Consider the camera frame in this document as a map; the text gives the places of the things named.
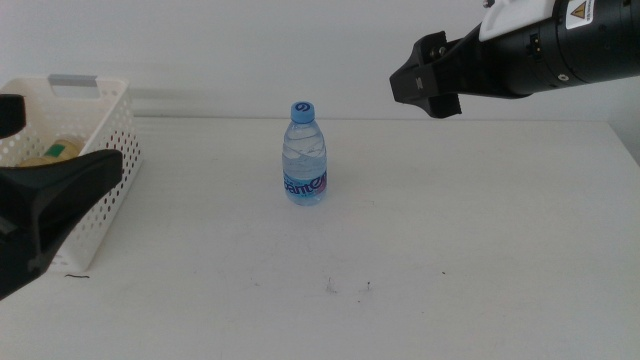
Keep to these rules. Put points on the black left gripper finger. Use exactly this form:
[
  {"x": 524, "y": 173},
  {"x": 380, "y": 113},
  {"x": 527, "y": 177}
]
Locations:
[
  {"x": 75, "y": 182},
  {"x": 10, "y": 117}
]

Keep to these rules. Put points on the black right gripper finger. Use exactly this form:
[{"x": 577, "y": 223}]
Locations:
[
  {"x": 417, "y": 85},
  {"x": 430, "y": 45}
]

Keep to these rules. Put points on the yellow tea bottle green label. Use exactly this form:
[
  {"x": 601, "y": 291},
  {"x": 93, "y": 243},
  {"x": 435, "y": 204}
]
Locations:
[{"x": 57, "y": 150}]

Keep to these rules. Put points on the clear water bottle blue cap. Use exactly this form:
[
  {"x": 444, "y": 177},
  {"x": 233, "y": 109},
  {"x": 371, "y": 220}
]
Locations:
[{"x": 304, "y": 160}]

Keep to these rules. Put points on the white perforated plastic basket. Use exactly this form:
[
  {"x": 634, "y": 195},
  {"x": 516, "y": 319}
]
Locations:
[{"x": 107, "y": 115}]

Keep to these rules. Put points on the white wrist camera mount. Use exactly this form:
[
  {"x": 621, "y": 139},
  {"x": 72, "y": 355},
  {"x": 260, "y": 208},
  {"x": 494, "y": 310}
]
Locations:
[{"x": 515, "y": 17}]

